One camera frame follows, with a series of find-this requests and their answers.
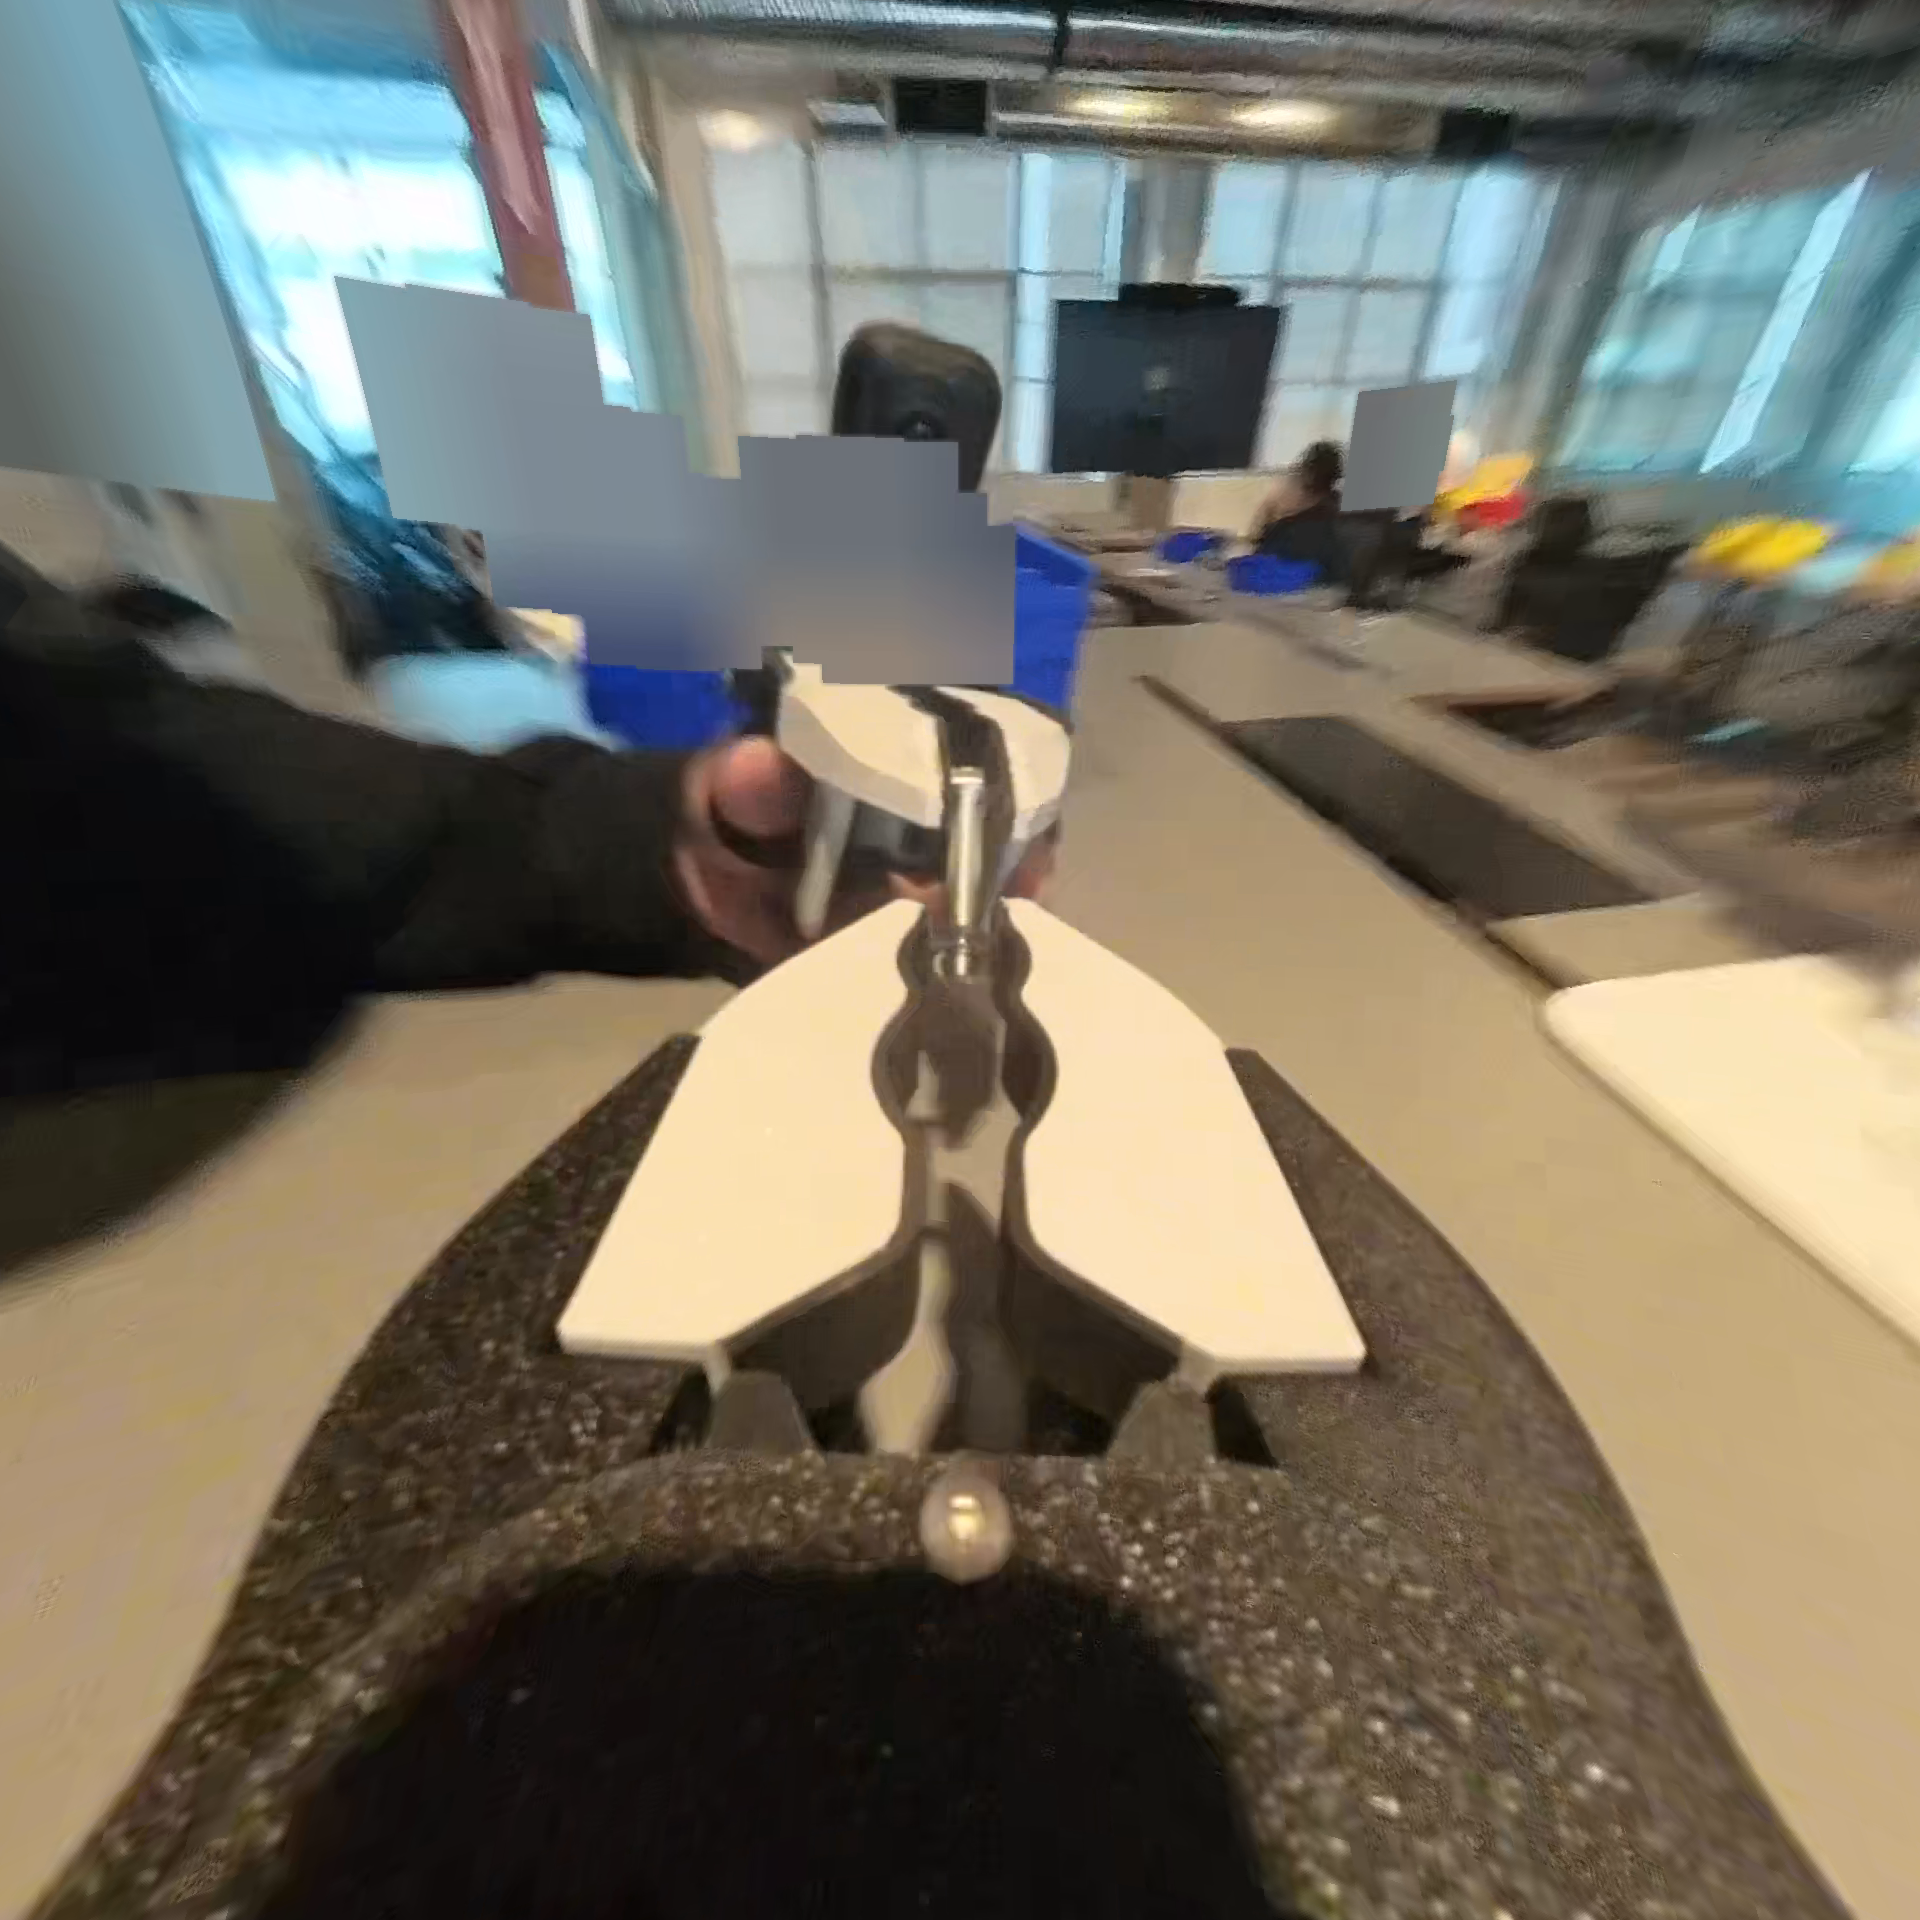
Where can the person's left hand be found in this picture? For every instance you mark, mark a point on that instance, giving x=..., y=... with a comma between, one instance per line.
x=735, y=854

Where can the person's left forearm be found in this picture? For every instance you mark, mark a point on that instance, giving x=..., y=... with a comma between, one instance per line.
x=300, y=840

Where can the silver bolt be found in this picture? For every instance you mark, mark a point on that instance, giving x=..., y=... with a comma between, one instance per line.
x=964, y=840

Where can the silver hex nut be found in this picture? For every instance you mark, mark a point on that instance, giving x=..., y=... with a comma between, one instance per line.
x=964, y=948

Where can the black office chair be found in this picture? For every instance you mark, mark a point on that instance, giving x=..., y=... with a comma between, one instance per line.
x=1582, y=578

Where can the small blue bin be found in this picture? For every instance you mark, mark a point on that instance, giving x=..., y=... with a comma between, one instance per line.
x=1277, y=571
x=1193, y=546

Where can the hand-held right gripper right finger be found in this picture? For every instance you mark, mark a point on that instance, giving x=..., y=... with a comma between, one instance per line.
x=1171, y=1184

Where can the black wall monitor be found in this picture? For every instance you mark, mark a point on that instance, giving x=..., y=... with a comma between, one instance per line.
x=1161, y=382

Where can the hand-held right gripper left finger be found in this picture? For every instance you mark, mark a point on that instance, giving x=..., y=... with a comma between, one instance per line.
x=750, y=1184

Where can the wooden pillar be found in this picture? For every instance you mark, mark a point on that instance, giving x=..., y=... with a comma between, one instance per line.
x=504, y=148

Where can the large grid window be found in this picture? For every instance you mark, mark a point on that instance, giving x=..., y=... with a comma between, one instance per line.
x=902, y=253

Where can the white rounded board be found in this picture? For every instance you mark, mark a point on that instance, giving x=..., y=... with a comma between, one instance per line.
x=1757, y=1108

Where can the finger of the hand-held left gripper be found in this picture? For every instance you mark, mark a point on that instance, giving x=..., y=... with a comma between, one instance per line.
x=1043, y=764
x=856, y=733

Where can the black table mat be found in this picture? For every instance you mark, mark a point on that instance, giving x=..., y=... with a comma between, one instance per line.
x=1424, y=810

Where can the yellow plastic crate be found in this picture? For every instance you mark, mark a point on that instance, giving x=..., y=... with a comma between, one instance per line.
x=1485, y=486

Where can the blue plastic bin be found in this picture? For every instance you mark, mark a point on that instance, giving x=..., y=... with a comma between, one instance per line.
x=1049, y=614

